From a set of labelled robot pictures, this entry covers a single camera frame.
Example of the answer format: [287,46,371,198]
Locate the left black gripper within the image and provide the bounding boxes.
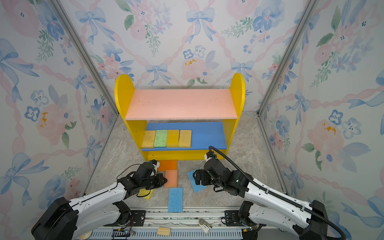
[141,172,169,190]

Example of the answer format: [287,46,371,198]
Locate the dark orange sponge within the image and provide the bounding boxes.
[158,160,178,172]

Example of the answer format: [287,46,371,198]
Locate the blue sponge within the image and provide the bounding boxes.
[168,188,183,213]
[188,170,207,193]

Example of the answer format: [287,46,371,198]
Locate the light orange sponge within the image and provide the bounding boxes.
[164,170,178,189]

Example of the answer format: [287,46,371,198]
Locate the dull yellow sponge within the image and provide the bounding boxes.
[141,131,156,149]

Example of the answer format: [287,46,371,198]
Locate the blue sponge front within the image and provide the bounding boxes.
[168,188,183,213]

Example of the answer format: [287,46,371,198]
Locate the green sponge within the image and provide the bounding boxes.
[154,130,168,148]

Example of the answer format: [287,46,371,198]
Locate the tan yellow sponge front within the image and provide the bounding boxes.
[179,130,192,148]

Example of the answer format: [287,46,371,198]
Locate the deep yellow sponge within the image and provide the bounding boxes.
[166,130,180,148]

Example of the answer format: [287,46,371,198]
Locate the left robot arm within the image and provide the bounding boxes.
[31,160,167,240]

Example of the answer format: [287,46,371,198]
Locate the yellow shelf pink blue boards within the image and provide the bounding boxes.
[115,73,246,161]

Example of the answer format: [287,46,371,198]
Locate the bright yellow sponge left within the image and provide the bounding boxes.
[139,189,154,201]

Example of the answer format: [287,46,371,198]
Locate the small wooden block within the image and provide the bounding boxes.
[157,227,171,237]

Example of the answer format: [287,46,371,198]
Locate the metal clip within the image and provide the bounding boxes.
[199,219,213,235]

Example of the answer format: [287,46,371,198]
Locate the round wooden disc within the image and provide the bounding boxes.
[79,231,92,240]

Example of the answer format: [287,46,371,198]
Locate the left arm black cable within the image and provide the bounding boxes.
[115,163,145,181]

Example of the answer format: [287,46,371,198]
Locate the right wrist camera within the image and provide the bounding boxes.
[204,152,217,162]

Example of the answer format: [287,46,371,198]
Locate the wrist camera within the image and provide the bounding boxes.
[204,152,217,162]
[149,160,160,174]

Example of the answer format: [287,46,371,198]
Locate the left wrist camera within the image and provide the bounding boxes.
[149,160,160,174]

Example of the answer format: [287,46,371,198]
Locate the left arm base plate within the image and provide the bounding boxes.
[120,210,147,227]

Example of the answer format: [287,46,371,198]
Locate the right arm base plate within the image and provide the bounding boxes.
[224,209,267,228]

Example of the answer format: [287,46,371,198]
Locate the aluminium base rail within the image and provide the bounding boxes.
[49,205,316,240]

